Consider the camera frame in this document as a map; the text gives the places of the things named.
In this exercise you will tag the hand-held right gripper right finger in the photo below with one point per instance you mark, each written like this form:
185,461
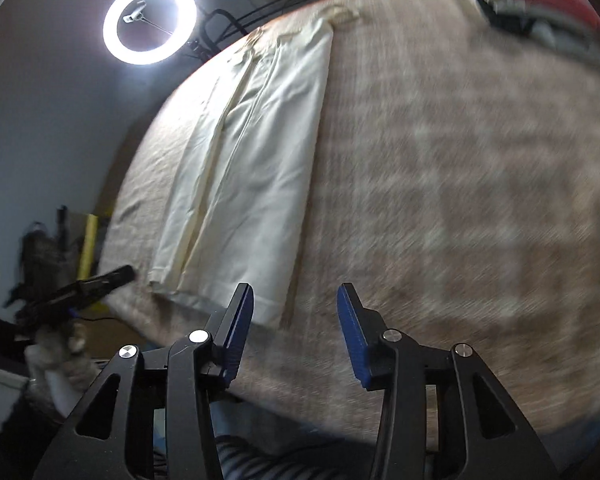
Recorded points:
351,340

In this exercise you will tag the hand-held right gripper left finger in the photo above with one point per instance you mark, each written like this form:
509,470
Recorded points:
239,327

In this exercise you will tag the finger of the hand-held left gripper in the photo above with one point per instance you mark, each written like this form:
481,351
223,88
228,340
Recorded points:
107,280

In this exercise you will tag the cream pants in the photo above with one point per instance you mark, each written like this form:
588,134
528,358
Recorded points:
270,160

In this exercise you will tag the pile of folded clothes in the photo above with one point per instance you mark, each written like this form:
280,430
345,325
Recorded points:
545,20

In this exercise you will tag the person's left hand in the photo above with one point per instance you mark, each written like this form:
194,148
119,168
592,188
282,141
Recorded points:
62,342

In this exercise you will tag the yellow roll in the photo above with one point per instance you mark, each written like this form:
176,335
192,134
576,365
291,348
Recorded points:
87,247

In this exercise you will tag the person's striped clothing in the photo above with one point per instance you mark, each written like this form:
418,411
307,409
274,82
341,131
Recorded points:
270,462

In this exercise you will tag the beige plaid blanket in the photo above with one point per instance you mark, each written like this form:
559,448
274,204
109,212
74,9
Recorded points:
430,185

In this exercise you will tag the black metal stand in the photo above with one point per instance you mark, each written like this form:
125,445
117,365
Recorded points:
215,27

